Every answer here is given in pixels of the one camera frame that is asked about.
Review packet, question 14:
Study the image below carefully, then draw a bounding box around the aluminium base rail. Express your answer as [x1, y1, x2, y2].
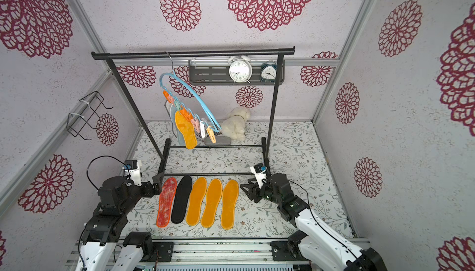
[66, 237, 372, 271]

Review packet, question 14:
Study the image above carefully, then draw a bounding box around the black wire wall basket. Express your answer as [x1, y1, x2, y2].
[66, 91, 119, 146]

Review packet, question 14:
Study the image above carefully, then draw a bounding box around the light blue insole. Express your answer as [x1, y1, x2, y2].
[169, 104, 185, 146]

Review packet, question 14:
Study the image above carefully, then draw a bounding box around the white alarm clock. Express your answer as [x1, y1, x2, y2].
[228, 56, 252, 83]

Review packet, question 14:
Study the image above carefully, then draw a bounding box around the black insole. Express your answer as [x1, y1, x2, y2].
[171, 175, 193, 224]

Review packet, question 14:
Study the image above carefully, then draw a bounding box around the orange insole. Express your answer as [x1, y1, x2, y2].
[174, 110, 197, 150]
[186, 177, 207, 226]
[201, 179, 223, 228]
[221, 180, 239, 230]

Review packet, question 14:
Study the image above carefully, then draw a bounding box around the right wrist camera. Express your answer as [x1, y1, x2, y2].
[250, 163, 267, 189]

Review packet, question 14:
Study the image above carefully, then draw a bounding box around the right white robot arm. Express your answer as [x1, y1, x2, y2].
[240, 173, 387, 271]

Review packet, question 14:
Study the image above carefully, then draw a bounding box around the blue round clip hanger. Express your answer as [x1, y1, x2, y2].
[159, 51, 222, 145]

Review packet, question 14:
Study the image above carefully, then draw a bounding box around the red gel insole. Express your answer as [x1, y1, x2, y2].
[156, 178, 178, 228]

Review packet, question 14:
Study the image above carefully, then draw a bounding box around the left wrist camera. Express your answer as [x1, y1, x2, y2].
[123, 160, 142, 186]

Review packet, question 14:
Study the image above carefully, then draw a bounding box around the black metal clothes rack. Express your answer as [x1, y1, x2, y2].
[91, 47, 296, 177]

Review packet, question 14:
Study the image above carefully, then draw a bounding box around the cream plush toy dog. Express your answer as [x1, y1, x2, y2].
[221, 106, 251, 141]

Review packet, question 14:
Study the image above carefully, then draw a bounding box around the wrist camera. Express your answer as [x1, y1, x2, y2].
[250, 163, 267, 189]
[123, 160, 142, 186]

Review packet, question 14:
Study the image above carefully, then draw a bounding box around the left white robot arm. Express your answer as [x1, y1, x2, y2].
[76, 176, 163, 271]

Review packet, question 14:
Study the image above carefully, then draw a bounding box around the grey fabric insole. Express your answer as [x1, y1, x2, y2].
[204, 136, 232, 146]

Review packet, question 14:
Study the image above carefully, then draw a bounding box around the green alarm clock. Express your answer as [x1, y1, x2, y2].
[260, 61, 277, 82]

